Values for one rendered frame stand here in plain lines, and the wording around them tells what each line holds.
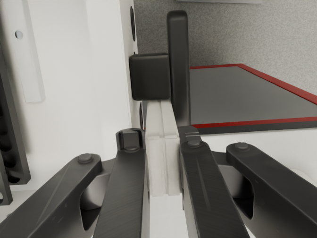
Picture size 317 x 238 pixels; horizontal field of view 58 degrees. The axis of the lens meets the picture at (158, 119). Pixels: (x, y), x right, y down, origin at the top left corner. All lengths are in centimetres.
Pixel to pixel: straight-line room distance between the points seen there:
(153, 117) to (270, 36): 103
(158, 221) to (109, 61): 29
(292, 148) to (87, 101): 25
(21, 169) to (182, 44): 17
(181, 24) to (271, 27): 100
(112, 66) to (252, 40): 100
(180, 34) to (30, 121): 17
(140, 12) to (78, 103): 84
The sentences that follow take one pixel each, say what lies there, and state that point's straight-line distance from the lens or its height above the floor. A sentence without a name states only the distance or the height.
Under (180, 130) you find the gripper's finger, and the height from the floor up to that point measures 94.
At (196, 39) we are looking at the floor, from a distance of 109.
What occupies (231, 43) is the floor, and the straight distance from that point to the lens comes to 112.
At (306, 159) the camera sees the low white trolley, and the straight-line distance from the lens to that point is 40.
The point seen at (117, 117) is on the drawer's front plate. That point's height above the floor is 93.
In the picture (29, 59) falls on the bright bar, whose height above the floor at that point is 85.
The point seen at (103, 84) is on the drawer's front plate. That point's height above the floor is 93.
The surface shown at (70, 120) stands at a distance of 27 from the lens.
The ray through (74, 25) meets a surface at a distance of 25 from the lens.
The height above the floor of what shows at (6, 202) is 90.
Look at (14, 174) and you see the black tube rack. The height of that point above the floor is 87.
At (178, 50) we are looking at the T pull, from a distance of 17.
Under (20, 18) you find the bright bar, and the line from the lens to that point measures 25.
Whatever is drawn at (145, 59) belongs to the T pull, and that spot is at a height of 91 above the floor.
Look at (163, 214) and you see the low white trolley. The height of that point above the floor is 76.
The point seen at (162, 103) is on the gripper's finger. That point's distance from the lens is 18.
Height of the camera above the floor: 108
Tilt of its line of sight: 72 degrees down
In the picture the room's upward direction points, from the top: 178 degrees clockwise
